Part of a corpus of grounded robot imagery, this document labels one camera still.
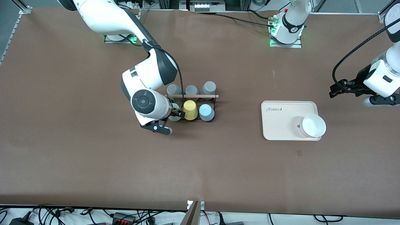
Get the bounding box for beige rectangular tray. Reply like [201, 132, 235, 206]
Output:
[261, 100, 322, 141]

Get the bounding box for light blue plastic cup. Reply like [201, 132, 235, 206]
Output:
[199, 104, 215, 122]

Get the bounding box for black wire cup rack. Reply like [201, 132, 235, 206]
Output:
[164, 93, 219, 122]

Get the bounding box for aluminium table edge rail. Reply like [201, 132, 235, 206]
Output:
[0, 6, 33, 65]

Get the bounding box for black power strip red switches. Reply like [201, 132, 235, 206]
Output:
[111, 212, 136, 225]

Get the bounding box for black cable across table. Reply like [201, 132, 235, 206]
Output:
[200, 12, 277, 28]

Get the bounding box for yellow plastic cup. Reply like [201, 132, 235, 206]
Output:
[182, 100, 198, 121]

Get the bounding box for black power adapter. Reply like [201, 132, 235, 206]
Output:
[9, 217, 34, 225]

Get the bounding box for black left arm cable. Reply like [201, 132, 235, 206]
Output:
[332, 27, 400, 92]

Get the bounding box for grey plastic cup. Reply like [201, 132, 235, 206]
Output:
[185, 85, 199, 100]
[167, 84, 183, 101]
[199, 81, 217, 100]

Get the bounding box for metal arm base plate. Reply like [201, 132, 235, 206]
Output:
[104, 34, 138, 44]
[269, 15, 303, 48]

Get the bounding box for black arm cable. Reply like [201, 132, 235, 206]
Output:
[332, 27, 400, 92]
[142, 39, 185, 108]

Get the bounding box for tan camera stand post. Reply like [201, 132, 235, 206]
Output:
[181, 201, 200, 225]

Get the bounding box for white bowl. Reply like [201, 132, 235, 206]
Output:
[299, 114, 327, 138]

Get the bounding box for pale green plastic cup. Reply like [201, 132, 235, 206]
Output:
[169, 103, 182, 122]

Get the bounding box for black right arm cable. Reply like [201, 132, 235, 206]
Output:
[142, 39, 185, 108]

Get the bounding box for white connector device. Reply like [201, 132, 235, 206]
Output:
[194, 0, 225, 12]

